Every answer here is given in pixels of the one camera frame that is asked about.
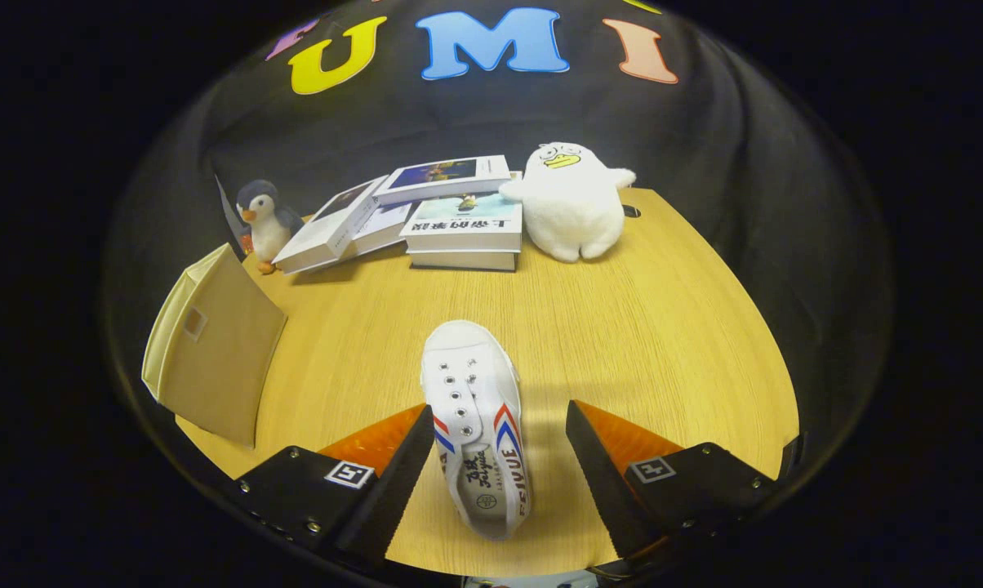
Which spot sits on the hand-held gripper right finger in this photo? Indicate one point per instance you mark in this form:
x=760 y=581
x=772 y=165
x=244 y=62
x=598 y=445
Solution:
x=606 y=490

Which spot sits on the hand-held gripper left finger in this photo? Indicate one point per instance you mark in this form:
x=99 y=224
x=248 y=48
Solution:
x=389 y=498

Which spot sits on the white striped canvas shoe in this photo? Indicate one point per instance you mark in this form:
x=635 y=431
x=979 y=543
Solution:
x=471 y=384

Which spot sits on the beige fabric storage box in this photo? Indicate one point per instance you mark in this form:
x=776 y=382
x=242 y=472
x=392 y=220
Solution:
x=222 y=359

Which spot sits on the plain white book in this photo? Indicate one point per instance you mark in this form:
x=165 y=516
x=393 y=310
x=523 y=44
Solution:
x=381 y=224

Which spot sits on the white duck plush toy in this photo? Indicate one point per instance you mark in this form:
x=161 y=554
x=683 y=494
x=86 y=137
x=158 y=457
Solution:
x=573 y=212

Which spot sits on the portrait cover white book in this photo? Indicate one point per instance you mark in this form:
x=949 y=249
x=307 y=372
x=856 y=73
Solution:
x=328 y=224

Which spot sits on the teal cover thick book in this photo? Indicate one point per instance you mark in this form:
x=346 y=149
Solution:
x=467 y=224

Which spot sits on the grey penguin plush toy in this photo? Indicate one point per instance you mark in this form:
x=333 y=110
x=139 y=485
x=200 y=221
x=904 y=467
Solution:
x=267 y=229

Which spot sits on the blue cover white book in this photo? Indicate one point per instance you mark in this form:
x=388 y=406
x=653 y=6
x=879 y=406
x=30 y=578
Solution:
x=442 y=175

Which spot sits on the black backdrop cloth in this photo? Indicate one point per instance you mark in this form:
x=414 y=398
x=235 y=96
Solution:
x=704 y=163

